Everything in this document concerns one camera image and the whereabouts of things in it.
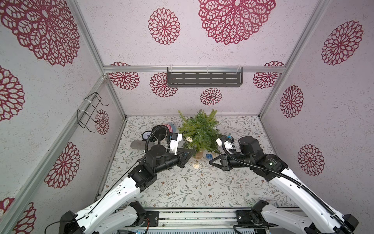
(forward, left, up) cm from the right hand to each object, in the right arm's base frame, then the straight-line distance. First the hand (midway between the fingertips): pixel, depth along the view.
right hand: (209, 162), depth 65 cm
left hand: (+4, +7, +2) cm, 8 cm away
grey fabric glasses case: (+23, +44, -21) cm, 54 cm away
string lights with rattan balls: (+2, 0, +2) cm, 3 cm away
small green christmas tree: (+15, +4, +2) cm, 16 cm away
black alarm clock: (+33, +42, -24) cm, 58 cm away
